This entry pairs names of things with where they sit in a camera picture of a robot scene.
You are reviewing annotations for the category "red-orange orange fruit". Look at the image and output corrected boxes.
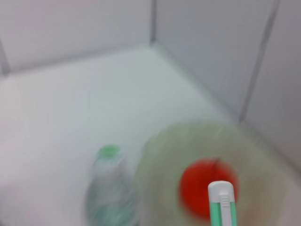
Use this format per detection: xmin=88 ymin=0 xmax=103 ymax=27
xmin=178 ymin=157 xmax=239 ymax=221

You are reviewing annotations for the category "clear green-label water bottle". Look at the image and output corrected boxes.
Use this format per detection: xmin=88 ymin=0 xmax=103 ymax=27
xmin=84 ymin=144 xmax=140 ymax=226

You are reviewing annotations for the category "mint green white pen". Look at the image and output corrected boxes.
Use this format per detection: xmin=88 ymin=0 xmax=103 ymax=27
xmin=208 ymin=180 xmax=238 ymax=226

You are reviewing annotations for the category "green glass fruit plate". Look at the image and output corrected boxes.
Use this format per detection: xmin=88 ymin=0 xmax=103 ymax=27
xmin=136 ymin=120 xmax=301 ymax=226

